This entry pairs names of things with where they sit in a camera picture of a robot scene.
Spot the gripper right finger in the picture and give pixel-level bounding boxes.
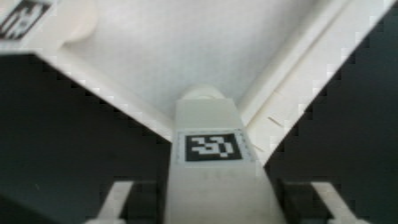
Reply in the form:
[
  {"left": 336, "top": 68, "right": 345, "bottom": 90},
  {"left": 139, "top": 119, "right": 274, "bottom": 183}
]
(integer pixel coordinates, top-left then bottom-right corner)
[{"left": 312, "top": 182, "right": 372, "bottom": 224}]

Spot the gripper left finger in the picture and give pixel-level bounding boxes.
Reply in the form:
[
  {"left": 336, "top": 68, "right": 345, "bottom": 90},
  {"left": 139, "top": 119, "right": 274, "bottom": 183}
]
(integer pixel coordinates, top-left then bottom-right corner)
[{"left": 86, "top": 181, "right": 134, "bottom": 224}]

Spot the white leg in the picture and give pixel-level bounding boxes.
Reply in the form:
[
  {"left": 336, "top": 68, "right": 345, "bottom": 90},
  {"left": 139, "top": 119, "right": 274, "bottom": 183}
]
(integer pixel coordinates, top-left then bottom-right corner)
[
  {"left": 0, "top": 0, "right": 100, "bottom": 54},
  {"left": 164, "top": 85, "right": 288, "bottom": 224}
]

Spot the white desk top tray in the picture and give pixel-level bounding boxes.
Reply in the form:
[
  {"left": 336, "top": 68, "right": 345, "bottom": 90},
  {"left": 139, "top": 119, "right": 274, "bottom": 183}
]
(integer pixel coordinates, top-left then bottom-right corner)
[{"left": 0, "top": 0, "right": 398, "bottom": 158}]

